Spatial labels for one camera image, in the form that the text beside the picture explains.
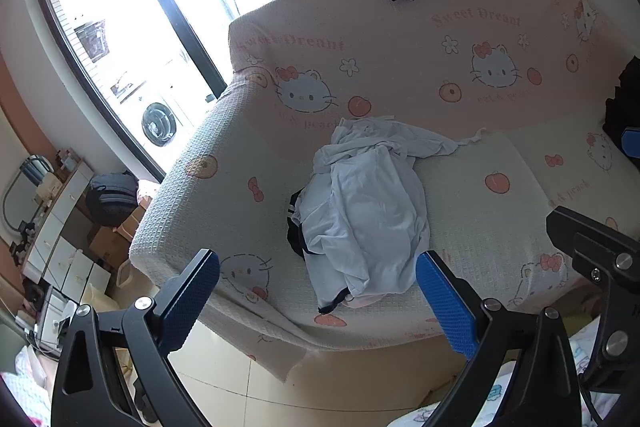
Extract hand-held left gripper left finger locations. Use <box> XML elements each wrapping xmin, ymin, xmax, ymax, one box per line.
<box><xmin>50</xmin><ymin>249</ymin><xmax>220</xmax><ymax>427</ymax></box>

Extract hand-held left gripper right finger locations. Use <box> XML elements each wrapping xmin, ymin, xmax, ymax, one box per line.
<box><xmin>416</xmin><ymin>250</ymin><xmax>586</xmax><ymax>427</ymax></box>

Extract white t-shirt with navy trim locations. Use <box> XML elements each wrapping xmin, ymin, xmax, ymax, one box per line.
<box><xmin>287</xmin><ymin>147</ymin><xmax>432</xmax><ymax>314</ymax></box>

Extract black clothes pile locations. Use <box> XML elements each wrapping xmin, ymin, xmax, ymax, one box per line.
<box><xmin>602</xmin><ymin>56</ymin><xmax>640</xmax><ymax>139</ymax></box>

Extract cardboard box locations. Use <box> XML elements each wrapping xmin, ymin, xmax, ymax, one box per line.
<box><xmin>89</xmin><ymin>212</ymin><xmax>137</xmax><ymax>272</ymax></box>

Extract printed white pajamas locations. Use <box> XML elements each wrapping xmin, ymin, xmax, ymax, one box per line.
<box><xmin>400</xmin><ymin>322</ymin><xmax>608</xmax><ymax>427</ymax></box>

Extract black backpack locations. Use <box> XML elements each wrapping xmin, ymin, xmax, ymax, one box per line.
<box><xmin>85</xmin><ymin>171</ymin><xmax>139</xmax><ymax>228</ymax></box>

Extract white drawer cabinet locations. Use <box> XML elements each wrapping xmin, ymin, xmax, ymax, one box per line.
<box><xmin>22</xmin><ymin>162</ymin><xmax>112</xmax><ymax>304</ymax></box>

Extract white washing machine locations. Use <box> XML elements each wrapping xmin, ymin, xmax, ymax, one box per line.
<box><xmin>112</xmin><ymin>77</ymin><xmax>201</xmax><ymax>154</ymax></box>

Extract pale white garment with strip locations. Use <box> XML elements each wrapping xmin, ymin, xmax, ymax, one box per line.
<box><xmin>312</xmin><ymin>116</ymin><xmax>487</xmax><ymax>188</ymax></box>

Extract pink printed cloth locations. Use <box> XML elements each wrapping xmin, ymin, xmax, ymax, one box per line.
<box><xmin>0</xmin><ymin>347</ymin><xmax>53</xmax><ymax>427</ymax></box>

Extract oval mirror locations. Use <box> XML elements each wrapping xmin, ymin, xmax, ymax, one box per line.
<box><xmin>2</xmin><ymin>157</ymin><xmax>56</xmax><ymax>234</ymax></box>

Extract dark framed window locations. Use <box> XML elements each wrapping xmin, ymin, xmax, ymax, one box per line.
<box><xmin>31</xmin><ymin>0</ymin><xmax>281</xmax><ymax>184</ymax></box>

